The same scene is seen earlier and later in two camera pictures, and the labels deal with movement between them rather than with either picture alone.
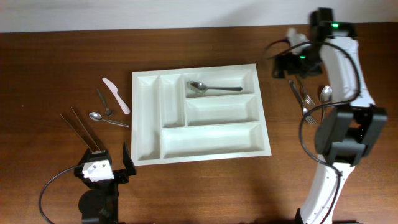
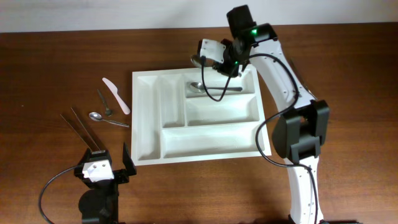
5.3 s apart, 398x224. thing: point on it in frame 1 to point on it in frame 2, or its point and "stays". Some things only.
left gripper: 122,174 stays
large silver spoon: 198,88 stays
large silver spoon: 326,96 to 196,60
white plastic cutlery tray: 171,124 stays
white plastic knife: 112,87 stays
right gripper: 291,68 to 231,71
